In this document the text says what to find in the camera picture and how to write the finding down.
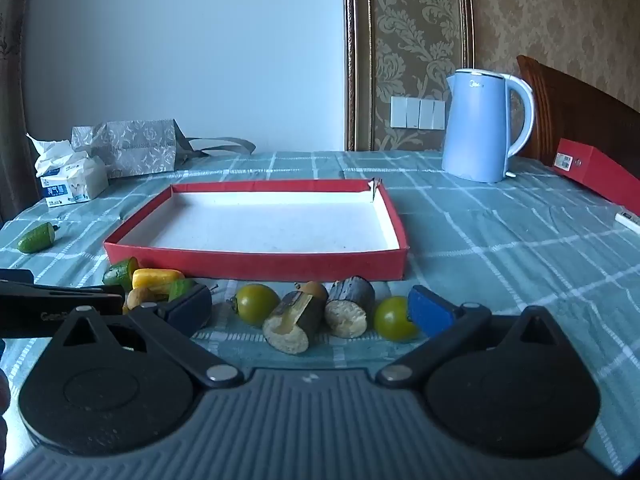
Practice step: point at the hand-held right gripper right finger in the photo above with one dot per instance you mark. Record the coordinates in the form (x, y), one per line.
(430, 312)

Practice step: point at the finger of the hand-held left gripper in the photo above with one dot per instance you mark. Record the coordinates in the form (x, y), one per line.
(15, 277)
(30, 315)

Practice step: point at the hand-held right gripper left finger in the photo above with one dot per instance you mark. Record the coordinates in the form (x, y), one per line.
(187, 306)

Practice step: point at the green cucumber piece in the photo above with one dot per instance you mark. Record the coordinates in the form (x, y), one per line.
(119, 272)
(35, 239)
(180, 287)

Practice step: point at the green tomato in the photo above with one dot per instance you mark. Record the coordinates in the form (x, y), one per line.
(256, 304)
(392, 317)

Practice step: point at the large yellow pepper piece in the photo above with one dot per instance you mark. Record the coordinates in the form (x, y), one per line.
(155, 278)

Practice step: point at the brown longan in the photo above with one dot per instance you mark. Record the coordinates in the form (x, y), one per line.
(315, 290)
(139, 297)

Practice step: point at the red shallow cardboard box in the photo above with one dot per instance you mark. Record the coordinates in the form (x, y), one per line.
(250, 265)

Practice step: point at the white tissue pack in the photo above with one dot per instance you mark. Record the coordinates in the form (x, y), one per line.
(70, 182)

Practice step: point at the grey patterned gift bag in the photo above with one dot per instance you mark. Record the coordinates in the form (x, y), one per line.
(130, 150)

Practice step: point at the light blue electric kettle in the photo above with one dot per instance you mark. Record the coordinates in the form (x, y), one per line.
(475, 130)

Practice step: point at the red flat box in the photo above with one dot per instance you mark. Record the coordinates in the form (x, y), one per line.
(595, 170)

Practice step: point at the brown wooden headboard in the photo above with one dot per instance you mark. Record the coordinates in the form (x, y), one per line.
(575, 110)

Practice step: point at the white wall switch panel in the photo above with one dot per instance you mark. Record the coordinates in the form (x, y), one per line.
(417, 112)

